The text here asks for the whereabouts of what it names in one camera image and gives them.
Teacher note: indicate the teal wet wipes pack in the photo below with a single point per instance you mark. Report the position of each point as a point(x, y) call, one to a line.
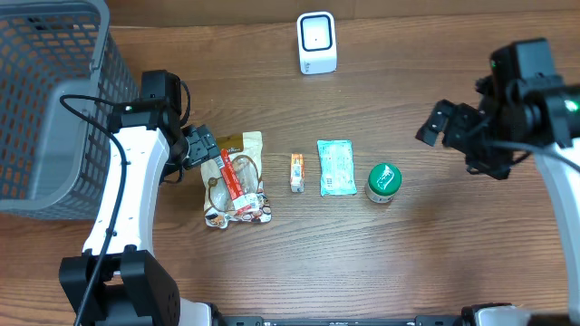
point(337, 167)

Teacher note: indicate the white barcode scanner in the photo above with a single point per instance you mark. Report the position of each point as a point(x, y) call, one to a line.
point(317, 43)

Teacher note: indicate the white brown snack bag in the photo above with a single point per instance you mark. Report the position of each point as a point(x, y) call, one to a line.
point(245, 153)

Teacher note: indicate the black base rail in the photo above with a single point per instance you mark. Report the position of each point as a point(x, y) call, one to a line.
point(420, 320)

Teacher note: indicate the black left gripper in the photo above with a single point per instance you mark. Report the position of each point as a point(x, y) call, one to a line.
point(199, 148)

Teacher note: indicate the green lid jar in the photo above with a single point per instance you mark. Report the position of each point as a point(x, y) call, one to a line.
point(383, 183)

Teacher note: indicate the red white snack bar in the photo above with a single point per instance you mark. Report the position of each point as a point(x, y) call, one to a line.
point(240, 201)

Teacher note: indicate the orange tissue pack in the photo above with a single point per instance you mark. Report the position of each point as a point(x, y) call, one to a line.
point(297, 173)

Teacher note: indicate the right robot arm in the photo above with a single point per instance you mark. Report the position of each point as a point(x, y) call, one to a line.
point(526, 107)

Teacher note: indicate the grey plastic shopping basket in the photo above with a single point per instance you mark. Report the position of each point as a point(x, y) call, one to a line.
point(54, 165)

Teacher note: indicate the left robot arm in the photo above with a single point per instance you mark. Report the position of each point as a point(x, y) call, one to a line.
point(117, 279)

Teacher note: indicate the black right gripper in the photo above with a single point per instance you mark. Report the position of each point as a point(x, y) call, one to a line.
point(453, 128)

